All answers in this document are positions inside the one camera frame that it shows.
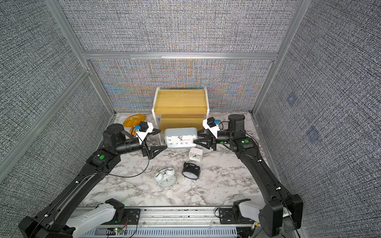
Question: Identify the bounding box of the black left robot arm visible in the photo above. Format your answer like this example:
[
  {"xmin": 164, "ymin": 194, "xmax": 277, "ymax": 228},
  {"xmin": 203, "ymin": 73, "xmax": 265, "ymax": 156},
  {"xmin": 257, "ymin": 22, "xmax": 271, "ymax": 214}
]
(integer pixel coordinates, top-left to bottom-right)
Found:
[{"xmin": 18, "ymin": 122, "xmax": 167, "ymax": 238}]

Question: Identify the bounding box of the grey square alarm clock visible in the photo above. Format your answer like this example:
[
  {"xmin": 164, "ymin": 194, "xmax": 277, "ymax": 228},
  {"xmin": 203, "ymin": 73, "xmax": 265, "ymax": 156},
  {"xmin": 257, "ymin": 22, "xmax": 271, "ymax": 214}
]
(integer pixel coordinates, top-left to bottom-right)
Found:
[{"xmin": 164, "ymin": 128, "xmax": 197, "ymax": 149}]

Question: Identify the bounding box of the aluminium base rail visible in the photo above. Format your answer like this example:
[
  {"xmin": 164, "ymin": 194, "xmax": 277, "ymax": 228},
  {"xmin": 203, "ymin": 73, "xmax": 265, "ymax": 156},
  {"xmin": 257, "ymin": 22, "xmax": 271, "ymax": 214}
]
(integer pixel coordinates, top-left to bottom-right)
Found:
[{"xmin": 68, "ymin": 204, "xmax": 258, "ymax": 238}]

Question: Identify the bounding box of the small white square alarm clock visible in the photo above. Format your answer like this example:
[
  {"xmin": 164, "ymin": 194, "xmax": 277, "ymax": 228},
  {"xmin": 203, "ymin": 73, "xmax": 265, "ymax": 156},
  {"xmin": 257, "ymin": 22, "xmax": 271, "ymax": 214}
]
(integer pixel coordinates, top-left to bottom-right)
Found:
[{"xmin": 189, "ymin": 148, "xmax": 203, "ymax": 162}]

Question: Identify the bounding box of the black twin-bell alarm clock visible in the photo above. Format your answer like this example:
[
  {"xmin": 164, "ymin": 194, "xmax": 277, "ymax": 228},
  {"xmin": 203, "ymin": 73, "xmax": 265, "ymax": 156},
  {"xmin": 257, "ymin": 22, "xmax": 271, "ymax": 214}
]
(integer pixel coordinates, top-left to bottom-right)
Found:
[{"xmin": 182, "ymin": 162, "xmax": 200, "ymax": 180}]

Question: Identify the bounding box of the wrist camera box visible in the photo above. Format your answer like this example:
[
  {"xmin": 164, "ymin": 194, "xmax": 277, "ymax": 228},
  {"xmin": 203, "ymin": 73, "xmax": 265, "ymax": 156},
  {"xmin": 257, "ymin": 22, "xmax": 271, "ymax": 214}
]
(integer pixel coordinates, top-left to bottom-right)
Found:
[
  {"xmin": 202, "ymin": 117, "xmax": 220, "ymax": 137},
  {"xmin": 135, "ymin": 122, "xmax": 154, "ymax": 144}
]

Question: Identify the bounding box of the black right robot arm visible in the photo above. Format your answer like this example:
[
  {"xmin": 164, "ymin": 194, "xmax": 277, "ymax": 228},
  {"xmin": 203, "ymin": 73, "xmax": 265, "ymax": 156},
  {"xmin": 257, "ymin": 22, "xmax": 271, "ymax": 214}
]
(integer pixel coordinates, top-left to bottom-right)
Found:
[{"xmin": 194, "ymin": 114, "xmax": 304, "ymax": 237}]

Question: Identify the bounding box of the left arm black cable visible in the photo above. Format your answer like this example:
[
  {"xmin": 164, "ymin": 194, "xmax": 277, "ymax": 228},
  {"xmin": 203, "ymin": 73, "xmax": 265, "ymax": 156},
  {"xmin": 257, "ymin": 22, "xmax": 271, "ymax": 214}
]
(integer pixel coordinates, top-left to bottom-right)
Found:
[{"xmin": 107, "ymin": 132, "xmax": 151, "ymax": 179}]

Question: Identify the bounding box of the white twin-bell alarm clock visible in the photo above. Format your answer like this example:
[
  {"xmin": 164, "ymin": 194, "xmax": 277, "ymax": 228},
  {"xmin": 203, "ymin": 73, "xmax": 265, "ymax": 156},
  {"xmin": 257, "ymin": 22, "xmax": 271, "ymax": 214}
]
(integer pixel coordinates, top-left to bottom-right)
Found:
[{"xmin": 154, "ymin": 168, "xmax": 177, "ymax": 188}]

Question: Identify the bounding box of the oval brown bread loaf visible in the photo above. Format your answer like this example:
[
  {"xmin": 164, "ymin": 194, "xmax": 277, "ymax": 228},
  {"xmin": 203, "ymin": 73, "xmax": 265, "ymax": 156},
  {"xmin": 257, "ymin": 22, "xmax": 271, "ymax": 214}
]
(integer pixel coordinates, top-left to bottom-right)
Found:
[{"xmin": 123, "ymin": 114, "xmax": 146, "ymax": 128}]

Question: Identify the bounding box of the wooden two-tier white-frame shelf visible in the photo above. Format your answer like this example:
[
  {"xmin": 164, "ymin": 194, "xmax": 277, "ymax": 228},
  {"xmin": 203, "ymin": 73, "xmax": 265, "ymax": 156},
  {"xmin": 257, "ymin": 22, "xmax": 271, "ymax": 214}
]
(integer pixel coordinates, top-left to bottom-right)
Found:
[{"xmin": 151, "ymin": 87, "xmax": 209, "ymax": 145}]

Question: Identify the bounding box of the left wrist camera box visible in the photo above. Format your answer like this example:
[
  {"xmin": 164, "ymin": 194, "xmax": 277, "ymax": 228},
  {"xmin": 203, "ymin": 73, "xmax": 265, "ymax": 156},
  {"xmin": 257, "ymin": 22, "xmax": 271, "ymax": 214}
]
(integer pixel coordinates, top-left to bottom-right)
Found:
[{"xmin": 135, "ymin": 122, "xmax": 154, "ymax": 144}]

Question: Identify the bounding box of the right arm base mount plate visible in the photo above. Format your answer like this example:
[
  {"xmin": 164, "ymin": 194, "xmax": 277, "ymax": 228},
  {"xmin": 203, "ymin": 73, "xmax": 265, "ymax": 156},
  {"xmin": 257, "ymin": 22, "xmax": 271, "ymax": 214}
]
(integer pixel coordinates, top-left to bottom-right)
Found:
[{"xmin": 214, "ymin": 207, "xmax": 238, "ymax": 225}]

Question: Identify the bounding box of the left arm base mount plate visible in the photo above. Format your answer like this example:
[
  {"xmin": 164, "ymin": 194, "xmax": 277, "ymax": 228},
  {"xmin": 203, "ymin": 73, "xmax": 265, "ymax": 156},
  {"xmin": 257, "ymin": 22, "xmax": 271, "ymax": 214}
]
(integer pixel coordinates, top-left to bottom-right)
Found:
[{"xmin": 113, "ymin": 208, "xmax": 141, "ymax": 225}]

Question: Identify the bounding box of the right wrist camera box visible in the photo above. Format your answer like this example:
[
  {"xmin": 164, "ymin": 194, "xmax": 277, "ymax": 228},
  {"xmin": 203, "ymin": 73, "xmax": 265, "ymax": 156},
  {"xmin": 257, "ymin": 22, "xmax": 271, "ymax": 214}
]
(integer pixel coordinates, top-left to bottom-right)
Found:
[{"xmin": 202, "ymin": 117, "xmax": 220, "ymax": 137}]

